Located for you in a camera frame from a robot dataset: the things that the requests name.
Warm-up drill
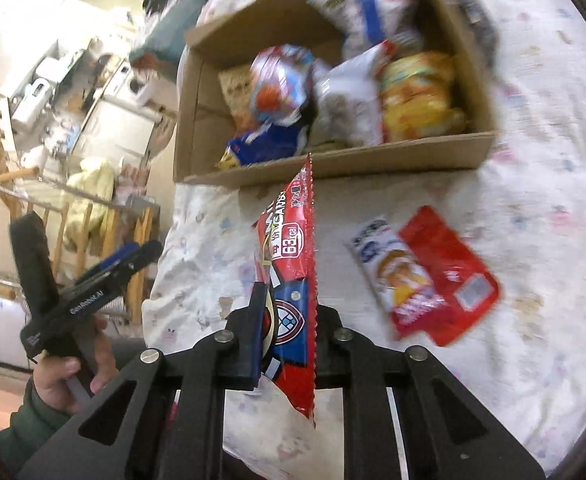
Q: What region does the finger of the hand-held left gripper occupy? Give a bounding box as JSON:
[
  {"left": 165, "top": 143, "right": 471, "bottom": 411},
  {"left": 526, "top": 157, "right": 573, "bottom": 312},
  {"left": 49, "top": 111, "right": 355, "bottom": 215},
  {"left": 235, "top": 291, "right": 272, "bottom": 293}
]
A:
[
  {"left": 98, "top": 240, "right": 164, "bottom": 292},
  {"left": 76, "top": 241, "right": 141, "bottom": 282}
]

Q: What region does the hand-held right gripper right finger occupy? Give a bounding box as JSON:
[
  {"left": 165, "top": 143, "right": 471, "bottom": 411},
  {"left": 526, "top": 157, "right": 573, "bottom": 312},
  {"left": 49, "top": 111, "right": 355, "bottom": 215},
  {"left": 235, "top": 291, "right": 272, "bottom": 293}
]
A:
[{"left": 315, "top": 305, "right": 546, "bottom": 480}]

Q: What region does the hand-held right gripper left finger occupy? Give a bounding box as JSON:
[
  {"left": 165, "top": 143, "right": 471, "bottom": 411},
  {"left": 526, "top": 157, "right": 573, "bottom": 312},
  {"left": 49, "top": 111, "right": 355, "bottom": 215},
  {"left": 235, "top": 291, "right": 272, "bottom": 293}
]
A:
[{"left": 18, "top": 282, "right": 274, "bottom": 480}]

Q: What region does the red candy bag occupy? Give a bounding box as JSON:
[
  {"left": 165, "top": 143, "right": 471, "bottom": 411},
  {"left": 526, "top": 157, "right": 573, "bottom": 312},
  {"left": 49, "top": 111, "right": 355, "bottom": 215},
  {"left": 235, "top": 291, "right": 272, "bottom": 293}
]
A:
[{"left": 250, "top": 152, "right": 320, "bottom": 429}]

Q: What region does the dark blue snack bag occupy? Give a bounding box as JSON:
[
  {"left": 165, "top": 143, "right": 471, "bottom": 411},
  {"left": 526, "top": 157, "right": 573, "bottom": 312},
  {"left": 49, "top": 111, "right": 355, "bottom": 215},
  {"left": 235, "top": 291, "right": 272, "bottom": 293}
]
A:
[{"left": 217, "top": 110, "right": 315, "bottom": 169}]

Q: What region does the cardboard box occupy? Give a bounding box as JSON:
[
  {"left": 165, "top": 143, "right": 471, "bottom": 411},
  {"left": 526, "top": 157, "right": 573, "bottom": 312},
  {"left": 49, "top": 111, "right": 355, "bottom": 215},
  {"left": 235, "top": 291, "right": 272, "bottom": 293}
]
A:
[{"left": 173, "top": 0, "right": 500, "bottom": 187}]

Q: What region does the round blue and red bag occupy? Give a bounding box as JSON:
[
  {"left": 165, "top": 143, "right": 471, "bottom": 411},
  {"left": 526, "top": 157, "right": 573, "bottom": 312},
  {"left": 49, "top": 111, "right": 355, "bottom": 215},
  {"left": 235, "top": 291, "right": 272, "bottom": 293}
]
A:
[{"left": 245, "top": 44, "right": 320, "bottom": 127}]

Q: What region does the yellow snack bag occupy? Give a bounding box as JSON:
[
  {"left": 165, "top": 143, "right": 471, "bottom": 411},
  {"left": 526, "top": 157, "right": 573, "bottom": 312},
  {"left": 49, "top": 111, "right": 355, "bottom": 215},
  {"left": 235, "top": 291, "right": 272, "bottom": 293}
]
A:
[{"left": 378, "top": 51, "right": 467, "bottom": 144}]

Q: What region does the white and blue snack bag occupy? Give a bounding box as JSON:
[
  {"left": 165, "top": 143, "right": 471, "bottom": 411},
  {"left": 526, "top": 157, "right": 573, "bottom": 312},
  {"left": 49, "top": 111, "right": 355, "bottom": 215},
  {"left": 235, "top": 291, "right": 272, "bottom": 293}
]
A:
[{"left": 305, "top": 0, "right": 427, "bottom": 59}]

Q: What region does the person's left forearm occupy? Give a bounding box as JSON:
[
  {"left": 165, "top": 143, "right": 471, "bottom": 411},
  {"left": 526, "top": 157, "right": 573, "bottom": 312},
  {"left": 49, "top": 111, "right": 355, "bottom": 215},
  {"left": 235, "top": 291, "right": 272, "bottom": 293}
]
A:
[{"left": 0, "top": 377, "right": 74, "bottom": 476}]

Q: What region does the person's left hand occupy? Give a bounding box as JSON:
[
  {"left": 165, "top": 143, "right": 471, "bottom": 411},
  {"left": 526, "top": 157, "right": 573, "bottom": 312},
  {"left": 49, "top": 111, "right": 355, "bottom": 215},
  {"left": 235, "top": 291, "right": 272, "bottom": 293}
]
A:
[{"left": 32, "top": 315, "right": 121, "bottom": 416}]

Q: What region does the yellow cloth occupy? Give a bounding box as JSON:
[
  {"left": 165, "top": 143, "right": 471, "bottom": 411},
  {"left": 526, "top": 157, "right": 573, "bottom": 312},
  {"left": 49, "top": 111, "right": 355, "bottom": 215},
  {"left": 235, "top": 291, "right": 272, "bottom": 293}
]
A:
[{"left": 63, "top": 157, "right": 117, "bottom": 252}]

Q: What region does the drying rack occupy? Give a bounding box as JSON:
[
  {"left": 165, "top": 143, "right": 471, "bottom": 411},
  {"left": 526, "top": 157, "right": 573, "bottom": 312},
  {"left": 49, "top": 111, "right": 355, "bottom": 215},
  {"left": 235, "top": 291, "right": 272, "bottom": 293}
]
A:
[{"left": 0, "top": 166, "right": 160, "bottom": 322}]

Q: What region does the red and white snack pack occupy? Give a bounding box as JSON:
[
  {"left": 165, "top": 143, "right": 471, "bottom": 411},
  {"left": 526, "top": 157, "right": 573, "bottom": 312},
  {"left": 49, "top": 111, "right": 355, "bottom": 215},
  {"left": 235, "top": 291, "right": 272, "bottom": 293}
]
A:
[{"left": 344, "top": 216, "right": 446, "bottom": 330}]

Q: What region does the white cabinet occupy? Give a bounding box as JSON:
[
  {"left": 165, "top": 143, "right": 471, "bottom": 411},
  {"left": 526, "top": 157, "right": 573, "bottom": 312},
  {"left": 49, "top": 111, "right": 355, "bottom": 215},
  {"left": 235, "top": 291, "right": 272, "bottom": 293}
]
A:
[{"left": 70, "top": 94, "right": 160, "bottom": 162}]

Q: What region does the red pouch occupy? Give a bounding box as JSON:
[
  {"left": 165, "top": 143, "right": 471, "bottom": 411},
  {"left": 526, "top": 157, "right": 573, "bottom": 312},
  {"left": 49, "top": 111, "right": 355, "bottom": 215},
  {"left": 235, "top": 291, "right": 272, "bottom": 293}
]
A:
[{"left": 388, "top": 205, "right": 502, "bottom": 347}]

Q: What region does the white kitchen appliance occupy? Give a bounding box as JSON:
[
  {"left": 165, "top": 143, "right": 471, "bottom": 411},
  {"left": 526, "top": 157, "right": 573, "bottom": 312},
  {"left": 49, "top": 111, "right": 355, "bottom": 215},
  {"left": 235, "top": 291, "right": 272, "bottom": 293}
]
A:
[{"left": 10, "top": 79, "right": 55, "bottom": 130}]

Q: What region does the white washing machine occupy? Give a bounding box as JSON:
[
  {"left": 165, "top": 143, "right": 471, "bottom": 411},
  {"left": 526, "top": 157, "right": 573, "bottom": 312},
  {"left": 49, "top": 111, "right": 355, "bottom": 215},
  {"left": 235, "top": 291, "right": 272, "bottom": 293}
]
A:
[{"left": 117, "top": 62, "right": 150, "bottom": 107}]

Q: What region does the teal pillow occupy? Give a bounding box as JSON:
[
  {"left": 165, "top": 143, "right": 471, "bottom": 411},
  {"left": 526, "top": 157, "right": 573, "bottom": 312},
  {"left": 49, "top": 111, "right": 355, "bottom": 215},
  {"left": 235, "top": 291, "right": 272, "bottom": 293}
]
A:
[{"left": 129, "top": 0, "right": 210, "bottom": 69}]

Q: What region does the printed bed quilt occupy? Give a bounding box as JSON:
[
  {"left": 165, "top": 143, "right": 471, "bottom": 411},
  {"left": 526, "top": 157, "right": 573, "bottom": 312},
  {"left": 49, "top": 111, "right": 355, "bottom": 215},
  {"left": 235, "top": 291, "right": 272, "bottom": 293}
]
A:
[{"left": 143, "top": 0, "right": 586, "bottom": 477}]

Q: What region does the grey striped cloth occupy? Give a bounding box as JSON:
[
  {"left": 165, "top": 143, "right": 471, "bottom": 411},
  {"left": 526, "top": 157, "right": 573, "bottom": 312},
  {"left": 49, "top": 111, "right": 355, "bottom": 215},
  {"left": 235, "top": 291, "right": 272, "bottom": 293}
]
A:
[{"left": 440, "top": 0, "right": 502, "bottom": 69}]

